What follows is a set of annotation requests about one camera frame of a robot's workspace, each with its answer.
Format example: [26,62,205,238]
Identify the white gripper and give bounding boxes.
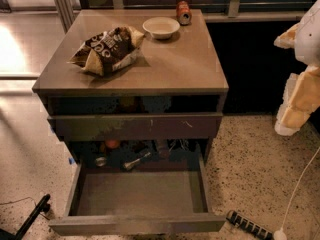
[274,0,320,136]

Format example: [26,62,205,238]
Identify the brown chip bag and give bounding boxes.
[69,26,144,77]

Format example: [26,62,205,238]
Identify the grey top drawer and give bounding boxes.
[48,113,222,141]

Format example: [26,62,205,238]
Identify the grey drawer cabinet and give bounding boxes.
[33,10,228,171]

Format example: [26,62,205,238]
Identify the open grey middle drawer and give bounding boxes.
[49,157,225,236]

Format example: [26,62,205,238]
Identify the orange soda can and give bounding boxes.
[176,1,192,25]

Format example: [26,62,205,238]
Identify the white bowl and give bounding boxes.
[142,17,180,40]

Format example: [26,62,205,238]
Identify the black power strip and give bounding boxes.
[226,210,274,240]

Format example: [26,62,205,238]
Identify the silver metal tool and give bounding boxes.
[123,152,151,171]

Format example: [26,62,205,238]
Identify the orange fruit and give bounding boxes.
[104,140,121,149]

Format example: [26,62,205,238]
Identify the small silver can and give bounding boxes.
[95,157,107,167]

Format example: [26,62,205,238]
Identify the black stand leg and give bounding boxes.
[0,194,51,240]

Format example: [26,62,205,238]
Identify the white cable with plug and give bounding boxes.
[273,145,320,240]

